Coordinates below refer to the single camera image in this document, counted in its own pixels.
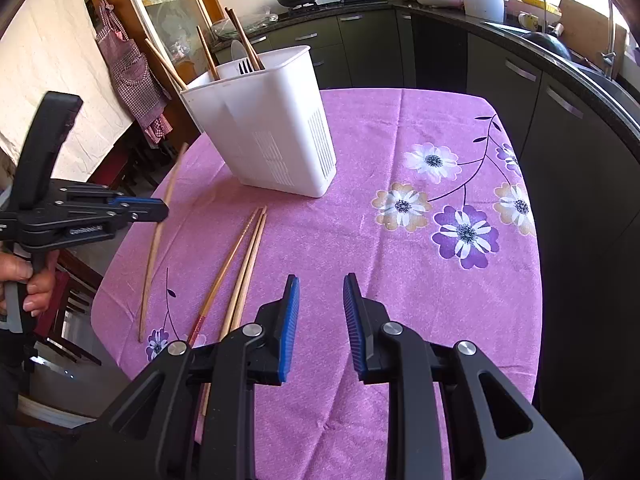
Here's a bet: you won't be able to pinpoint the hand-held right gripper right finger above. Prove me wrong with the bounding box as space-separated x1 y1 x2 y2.
342 272 586 480

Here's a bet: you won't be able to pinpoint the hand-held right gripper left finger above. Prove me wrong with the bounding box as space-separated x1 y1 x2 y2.
90 274 301 480

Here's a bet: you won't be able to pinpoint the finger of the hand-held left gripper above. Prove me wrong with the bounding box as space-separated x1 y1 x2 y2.
57 184 170 223

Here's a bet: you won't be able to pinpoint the light bamboo chopstick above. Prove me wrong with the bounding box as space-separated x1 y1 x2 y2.
218 205 269 343
138 142 190 343
200 214 268 417
144 37 188 90

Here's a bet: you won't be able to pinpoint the white plastic utensil holder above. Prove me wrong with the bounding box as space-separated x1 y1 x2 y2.
180 45 337 198

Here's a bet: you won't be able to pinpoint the white translucent spoon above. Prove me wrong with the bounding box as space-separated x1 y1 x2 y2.
230 39 251 78

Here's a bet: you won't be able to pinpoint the person's left hand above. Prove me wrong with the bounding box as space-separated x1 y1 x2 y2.
0 249 60 317

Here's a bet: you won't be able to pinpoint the pink floral tablecloth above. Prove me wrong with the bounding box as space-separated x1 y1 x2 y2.
90 87 543 480

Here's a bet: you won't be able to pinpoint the white hanging cloth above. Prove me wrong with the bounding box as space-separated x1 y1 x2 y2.
0 0 136 181

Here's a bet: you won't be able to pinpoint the pink checked apron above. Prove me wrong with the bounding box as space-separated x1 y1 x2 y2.
95 0 173 143

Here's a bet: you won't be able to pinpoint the dark wooden chairs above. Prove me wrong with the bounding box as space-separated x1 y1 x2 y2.
30 125 156 361

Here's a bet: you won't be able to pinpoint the glass sliding door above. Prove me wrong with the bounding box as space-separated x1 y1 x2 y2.
115 0 226 61

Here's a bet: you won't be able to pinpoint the clear plastic bag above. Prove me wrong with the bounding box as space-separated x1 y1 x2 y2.
210 10 278 41

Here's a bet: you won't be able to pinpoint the black gas stove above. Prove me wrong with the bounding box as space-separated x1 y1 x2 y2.
285 0 388 16

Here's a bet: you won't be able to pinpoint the steel kitchen sink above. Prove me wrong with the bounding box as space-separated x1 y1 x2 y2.
482 19 640 111

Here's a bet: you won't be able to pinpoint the dark round pan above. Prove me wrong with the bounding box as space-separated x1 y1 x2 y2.
520 31 572 61

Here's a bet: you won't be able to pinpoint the yellow tray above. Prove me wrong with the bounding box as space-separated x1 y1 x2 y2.
515 0 563 13

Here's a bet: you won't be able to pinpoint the steel kitchen faucet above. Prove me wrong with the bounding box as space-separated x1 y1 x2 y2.
600 0 621 81

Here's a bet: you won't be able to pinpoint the wooden cutting board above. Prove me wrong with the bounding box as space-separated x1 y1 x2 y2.
557 0 628 68

